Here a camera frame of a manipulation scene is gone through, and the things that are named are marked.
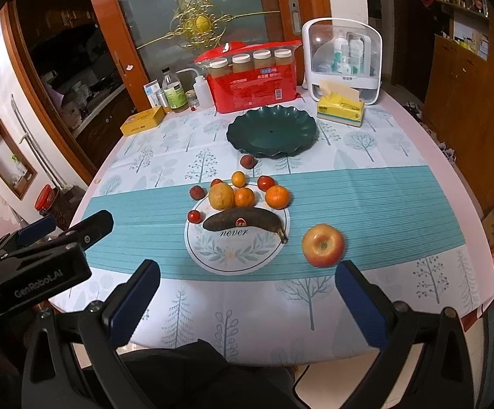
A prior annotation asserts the small glass jar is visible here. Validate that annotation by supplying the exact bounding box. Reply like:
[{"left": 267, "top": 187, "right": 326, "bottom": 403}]
[{"left": 185, "top": 90, "right": 199, "bottom": 111}]

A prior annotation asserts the red yellow apple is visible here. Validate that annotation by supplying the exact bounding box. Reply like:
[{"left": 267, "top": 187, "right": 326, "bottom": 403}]
[{"left": 302, "top": 224, "right": 345, "bottom": 269}]

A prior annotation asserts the dark green scalloped plate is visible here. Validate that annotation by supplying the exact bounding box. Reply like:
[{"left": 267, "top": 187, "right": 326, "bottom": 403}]
[{"left": 227, "top": 105, "right": 318, "bottom": 159}]

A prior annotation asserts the yellow lemon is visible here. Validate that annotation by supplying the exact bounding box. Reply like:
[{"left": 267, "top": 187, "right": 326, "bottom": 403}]
[{"left": 208, "top": 183, "right": 235, "bottom": 211}]

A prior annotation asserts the large orange mandarin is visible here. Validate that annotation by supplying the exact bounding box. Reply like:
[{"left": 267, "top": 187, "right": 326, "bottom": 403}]
[{"left": 265, "top": 185, "right": 290, "bottom": 210}]

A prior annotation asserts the round white placemat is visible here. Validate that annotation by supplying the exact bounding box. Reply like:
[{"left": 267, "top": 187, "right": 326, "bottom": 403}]
[{"left": 183, "top": 184, "right": 290, "bottom": 275}]

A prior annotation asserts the tree pattern tablecloth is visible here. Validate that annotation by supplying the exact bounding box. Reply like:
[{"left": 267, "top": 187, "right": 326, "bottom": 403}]
[{"left": 53, "top": 95, "right": 494, "bottom": 365}]

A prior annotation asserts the white cosmetics storage box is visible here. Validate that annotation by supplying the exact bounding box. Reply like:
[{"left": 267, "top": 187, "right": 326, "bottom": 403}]
[{"left": 302, "top": 18, "right": 383, "bottom": 105}]

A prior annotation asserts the dark red plum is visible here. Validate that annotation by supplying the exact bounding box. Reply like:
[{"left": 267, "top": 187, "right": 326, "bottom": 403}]
[{"left": 189, "top": 186, "right": 206, "bottom": 200}]

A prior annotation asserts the red paper cup package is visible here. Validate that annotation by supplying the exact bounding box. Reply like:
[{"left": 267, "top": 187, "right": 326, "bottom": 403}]
[{"left": 194, "top": 40, "right": 300, "bottom": 113}]

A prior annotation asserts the green label clear bottle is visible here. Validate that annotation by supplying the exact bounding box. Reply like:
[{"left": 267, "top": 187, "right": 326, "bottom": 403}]
[{"left": 162, "top": 67, "right": 188, "bottom": 112}]

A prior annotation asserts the white blue medicine box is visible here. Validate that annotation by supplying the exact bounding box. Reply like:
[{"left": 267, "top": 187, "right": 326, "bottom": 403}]
[{"left": 143, "top": 79, "right": 170, "bottom": 113}]

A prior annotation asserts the small yellow orange kumquat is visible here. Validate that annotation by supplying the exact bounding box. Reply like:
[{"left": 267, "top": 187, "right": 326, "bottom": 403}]
[{"left": 230, "top": 171, "right": 247, "bottom": 188}]

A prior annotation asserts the overripe dark banana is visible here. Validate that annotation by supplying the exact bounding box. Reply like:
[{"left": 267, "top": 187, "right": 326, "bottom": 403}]
[{"left": 203, "top": 207, "right": 288, "bottom": 244}]

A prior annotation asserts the white squeeze bottle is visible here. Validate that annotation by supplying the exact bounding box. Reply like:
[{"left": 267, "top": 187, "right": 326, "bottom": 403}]
[{"left": 177, "top": 67, "right": 215, "bottom": 109}]

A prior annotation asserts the wooden cabinet right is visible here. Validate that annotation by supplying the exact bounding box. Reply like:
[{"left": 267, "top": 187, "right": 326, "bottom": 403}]
[{"left": 422, "top": 7, "right": 494, "bottom": 213}]

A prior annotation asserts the yellow tissue pack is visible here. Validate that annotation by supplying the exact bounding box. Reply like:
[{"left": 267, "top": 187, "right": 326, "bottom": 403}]
[{"left": 317, "top": 80, "right": 364, "bottom": 127}]

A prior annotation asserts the dark red lychee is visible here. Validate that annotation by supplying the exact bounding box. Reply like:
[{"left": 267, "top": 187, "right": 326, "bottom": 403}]
[{"left": 240, "top": 155, "right": 257, "bottom": 169}]

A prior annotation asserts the wooden glass door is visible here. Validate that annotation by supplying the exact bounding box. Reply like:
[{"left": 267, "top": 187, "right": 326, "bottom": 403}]
[{"left": 91, "top": 0, "right": 331, "bottom": 111}]

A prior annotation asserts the small red cherry tomato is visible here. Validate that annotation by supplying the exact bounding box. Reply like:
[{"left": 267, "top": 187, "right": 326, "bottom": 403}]
[{"left": 187, "top": 210, "right": 203, "bottom": 224}]

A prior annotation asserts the yellow cardboard box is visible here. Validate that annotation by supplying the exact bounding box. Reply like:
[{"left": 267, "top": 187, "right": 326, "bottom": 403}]
[{"left": 120, "top": 105, "right": 165, "bottom": 137}]

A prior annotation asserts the small orange mandarin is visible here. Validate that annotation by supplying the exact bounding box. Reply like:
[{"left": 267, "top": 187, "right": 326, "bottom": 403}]
[{"left": 234, "top": 186, "right": 256, "bottom": 208}]

